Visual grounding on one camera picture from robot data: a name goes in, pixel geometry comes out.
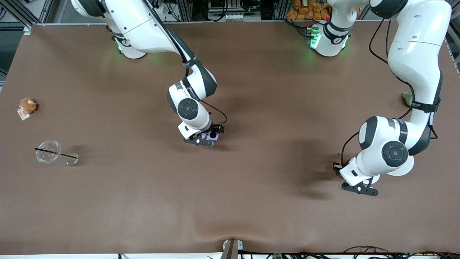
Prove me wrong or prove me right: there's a brown lion statue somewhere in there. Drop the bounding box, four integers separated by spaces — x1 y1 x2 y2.
332 153 344 179

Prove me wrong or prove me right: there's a white round lid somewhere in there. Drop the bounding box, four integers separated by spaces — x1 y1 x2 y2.
387 155 415 177

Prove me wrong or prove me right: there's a brown table mat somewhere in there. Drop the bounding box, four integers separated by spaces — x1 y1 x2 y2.
0 20 460 256

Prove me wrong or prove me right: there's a white terminal block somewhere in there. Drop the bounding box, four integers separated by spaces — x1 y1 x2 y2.
208 13 261 22

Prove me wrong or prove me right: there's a metal table clamp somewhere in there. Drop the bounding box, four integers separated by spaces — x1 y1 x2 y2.
222 238 243 259

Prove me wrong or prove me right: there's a white power strip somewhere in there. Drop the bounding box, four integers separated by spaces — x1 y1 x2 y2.
151 0 180 17

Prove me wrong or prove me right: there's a black drinking straw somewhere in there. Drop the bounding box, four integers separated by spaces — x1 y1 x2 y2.
34 147 79 159

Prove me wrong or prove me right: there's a pile of orange plush toys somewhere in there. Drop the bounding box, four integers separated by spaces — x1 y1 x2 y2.
286 0 331 21

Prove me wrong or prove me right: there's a clear plastic cup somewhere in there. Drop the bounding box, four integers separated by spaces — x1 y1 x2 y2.
35 140 79 166

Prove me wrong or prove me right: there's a brown plush toy with tag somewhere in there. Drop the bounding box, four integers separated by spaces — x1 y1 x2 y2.
17 97 38 121

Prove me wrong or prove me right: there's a black cable bundle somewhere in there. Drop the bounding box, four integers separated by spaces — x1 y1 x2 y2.
343 246 460 259

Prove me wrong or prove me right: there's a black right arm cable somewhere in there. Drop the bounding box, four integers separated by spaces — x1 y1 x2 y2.
144 0 228 126

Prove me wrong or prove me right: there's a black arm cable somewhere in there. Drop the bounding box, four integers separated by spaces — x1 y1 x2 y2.
144 0 228 126
341 18 440 169

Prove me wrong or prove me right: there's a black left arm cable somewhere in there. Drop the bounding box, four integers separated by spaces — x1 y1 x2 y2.
341 18 440 169

